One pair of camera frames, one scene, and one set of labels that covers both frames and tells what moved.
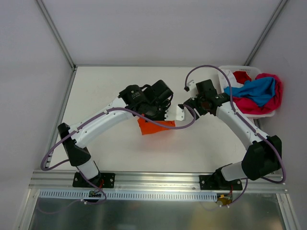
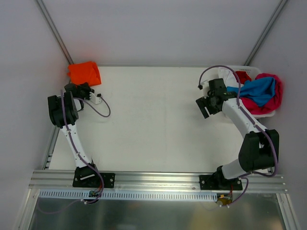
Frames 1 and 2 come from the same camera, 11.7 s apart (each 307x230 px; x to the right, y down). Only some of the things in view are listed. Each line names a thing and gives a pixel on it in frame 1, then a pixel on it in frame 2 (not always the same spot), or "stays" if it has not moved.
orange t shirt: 147,126 to 87,72
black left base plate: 103,180 stays
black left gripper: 158,114 to 84,88
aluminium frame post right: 275,16 stays
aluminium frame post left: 55,33 stays
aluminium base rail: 153,180 stays
